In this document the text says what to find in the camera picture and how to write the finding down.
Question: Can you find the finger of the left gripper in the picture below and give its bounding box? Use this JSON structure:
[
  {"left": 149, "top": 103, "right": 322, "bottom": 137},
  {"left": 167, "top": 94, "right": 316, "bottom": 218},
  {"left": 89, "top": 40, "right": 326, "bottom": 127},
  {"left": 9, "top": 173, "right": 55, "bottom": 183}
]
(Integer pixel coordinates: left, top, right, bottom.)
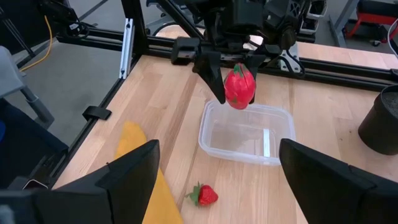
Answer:
[
  {"left": 192, "top": 50, "right": 227, "bottom": 105},
  {"left": 245, "top": 55, "right": 266, "bottom": 105}
]

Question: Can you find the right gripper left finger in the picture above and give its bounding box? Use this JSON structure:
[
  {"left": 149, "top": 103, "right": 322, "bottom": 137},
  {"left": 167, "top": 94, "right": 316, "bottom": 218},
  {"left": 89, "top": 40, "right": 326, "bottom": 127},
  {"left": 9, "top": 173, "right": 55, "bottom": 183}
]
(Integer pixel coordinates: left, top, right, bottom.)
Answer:
[{"left": 52, "top": 139, "right": 161, "bottom": 224}]

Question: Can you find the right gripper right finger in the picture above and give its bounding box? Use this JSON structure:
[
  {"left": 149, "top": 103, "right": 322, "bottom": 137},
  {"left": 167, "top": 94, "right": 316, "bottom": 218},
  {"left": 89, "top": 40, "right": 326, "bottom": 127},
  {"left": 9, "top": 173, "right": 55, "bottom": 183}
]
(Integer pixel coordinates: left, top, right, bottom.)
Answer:
[{"left": 279, "top": 138, "right": 376, "bottom": 224}]

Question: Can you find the red toy dragon fruit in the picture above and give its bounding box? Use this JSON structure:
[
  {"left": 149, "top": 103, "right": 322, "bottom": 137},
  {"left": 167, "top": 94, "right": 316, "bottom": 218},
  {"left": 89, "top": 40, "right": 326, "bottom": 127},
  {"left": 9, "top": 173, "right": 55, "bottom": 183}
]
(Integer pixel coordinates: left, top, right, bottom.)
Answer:
[{"left": 223, "top": 63, "right": 257, "bottom": 111}]

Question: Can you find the red toy strawberry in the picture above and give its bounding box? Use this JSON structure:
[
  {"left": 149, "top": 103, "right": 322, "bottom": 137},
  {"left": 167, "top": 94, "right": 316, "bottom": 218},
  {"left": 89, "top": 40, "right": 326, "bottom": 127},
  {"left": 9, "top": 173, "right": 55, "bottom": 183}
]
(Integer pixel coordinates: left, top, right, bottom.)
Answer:
[{"left": 185, "top": 182, "right": 219, "bottom": 208}]

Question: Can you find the clear plastic tupperware container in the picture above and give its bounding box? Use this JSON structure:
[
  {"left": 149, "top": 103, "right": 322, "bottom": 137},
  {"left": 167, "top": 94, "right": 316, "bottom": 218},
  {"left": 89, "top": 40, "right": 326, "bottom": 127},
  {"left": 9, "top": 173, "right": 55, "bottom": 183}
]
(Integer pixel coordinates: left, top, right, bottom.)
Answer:
[{"left": 198, "top": 99, "right": 297, "bottom": 167}]

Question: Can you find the yellow cloth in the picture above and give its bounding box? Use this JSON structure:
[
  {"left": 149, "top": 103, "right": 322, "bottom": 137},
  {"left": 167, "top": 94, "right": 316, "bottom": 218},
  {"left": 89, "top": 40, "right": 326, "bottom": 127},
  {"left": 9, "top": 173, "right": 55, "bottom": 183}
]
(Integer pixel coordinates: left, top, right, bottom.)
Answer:
[{"left": 114, "top": 120, "right": 185, "bottom": 224}]

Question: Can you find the grey floor bar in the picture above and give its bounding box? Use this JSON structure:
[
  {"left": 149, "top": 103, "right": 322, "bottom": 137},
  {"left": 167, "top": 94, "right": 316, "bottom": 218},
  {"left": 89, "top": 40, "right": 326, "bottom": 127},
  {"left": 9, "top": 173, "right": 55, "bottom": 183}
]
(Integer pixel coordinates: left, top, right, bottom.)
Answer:
[{"left": 328, "top": 0, "right": 360, "bottom": 48}]

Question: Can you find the green potted plant black pot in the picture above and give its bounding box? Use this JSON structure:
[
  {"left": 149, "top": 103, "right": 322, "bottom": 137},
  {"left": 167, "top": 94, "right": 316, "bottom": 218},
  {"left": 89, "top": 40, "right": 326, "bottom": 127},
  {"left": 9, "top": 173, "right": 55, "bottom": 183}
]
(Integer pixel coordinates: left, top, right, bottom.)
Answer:
[{"left": 357, "top": 84, "right": 398, "bottom": 156}]

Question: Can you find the person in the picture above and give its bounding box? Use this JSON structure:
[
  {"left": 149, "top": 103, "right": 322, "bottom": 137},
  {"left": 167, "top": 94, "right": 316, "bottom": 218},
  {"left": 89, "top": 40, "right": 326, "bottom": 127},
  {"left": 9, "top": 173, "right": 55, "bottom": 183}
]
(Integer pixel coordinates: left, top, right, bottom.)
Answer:
[{"left": 0, "top": 98, "right": 70, "bottom": 189}]

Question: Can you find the red metal cart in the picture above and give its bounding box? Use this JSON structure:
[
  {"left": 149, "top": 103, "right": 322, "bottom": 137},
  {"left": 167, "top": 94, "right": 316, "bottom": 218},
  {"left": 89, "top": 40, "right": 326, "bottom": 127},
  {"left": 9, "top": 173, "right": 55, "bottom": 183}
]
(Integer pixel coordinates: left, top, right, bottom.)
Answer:
[{"left": 344, "top": 0, "right": 398, "bottom": 41}]

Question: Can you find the grey chair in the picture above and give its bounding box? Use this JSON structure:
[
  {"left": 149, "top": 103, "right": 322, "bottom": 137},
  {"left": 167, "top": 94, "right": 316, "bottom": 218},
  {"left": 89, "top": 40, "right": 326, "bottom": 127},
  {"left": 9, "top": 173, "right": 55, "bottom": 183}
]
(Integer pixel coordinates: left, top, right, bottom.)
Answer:
[{"left": 0, "top": 45, "right": 55, "bottom": 130}]

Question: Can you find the black equipment stand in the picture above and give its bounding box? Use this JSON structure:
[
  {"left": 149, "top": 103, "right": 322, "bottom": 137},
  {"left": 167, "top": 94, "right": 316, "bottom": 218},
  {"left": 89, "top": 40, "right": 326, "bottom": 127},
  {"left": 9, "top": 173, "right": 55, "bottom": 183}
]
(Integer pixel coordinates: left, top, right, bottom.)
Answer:
[{"left": 0, "top": 0, "right": 91, "bottom": 55}]

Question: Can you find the silver aluminium frame bracket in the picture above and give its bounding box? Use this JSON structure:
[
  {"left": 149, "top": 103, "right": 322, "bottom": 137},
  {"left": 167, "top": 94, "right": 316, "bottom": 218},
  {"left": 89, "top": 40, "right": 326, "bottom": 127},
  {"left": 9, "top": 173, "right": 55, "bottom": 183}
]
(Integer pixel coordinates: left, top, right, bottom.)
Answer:
[
  {"left": 279, "top": 43, "right": 302, "bottom": 73},
  {"left": 119, "top": 17, "right": 136, "bottom": 80}
]

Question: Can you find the black plastic rail clip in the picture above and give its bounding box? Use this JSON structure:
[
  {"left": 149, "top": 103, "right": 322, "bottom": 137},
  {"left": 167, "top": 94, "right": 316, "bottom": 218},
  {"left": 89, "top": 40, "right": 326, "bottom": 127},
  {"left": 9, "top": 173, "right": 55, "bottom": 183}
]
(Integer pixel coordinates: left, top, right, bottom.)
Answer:
[{"left": 81, "top": 105, "right": 113, "bottom": 121}]

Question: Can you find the yellow floor cable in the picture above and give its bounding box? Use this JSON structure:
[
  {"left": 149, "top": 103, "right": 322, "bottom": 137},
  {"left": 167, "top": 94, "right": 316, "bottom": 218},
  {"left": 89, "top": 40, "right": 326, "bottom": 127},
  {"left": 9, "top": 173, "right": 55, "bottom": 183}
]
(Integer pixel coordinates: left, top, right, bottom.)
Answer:
[{"left": 19, "top": 14, "right": 53, "bottom": 73}]

